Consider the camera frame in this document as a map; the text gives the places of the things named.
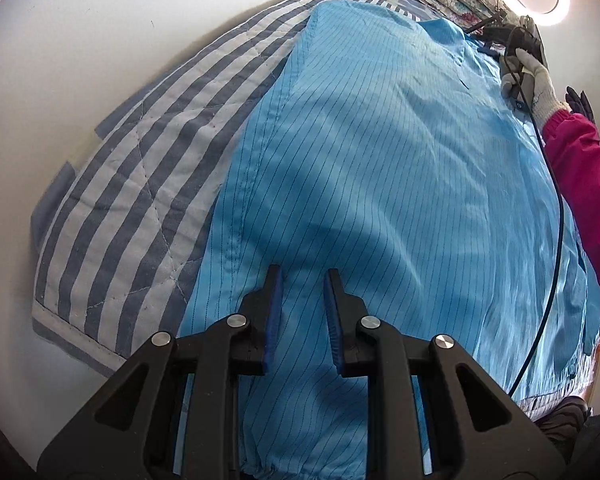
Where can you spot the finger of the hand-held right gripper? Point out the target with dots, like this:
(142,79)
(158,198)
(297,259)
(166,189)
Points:
(491,51)

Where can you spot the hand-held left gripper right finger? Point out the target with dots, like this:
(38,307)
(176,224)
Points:
(331,320)

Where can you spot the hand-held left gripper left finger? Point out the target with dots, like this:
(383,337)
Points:
(275,320)

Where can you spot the light blue pinstriped garment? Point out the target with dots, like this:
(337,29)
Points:
(380,160)

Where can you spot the person's right forearm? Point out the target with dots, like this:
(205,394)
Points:
(585,185)

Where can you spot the stack of dark folded clothes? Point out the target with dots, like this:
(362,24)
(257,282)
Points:
(580,102)

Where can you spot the person's right hand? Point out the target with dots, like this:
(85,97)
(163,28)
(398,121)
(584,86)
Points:
(540,85)

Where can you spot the blue white striped quilt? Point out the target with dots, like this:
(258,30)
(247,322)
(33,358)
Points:
(145,175)

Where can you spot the dark grey cloth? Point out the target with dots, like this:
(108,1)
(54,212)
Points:
(562,420)

